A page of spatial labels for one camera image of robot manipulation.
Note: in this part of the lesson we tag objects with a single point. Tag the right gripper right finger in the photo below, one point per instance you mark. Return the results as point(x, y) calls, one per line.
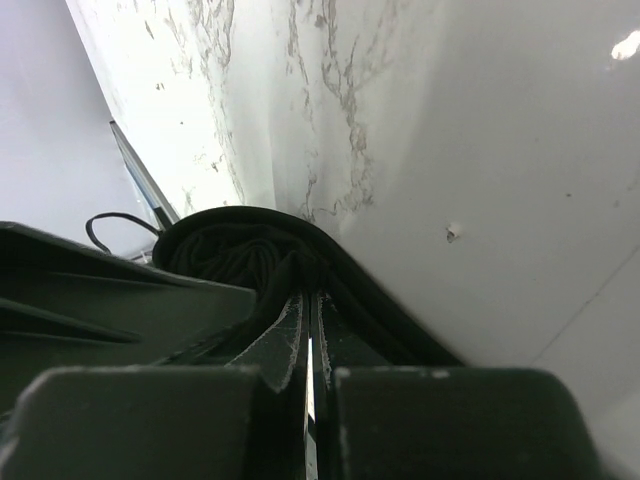
point(352, 407)

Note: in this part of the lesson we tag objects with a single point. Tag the aluminium frame rail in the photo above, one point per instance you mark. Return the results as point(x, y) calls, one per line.
point(165, 213)

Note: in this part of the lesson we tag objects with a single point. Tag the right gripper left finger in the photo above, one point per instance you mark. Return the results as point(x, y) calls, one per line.
point(276, 444)

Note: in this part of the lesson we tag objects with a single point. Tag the long black necktie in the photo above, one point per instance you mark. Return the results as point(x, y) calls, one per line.
point(277, 255)

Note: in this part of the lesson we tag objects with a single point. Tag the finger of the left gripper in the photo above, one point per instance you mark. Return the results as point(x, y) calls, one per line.
point(64, 304)

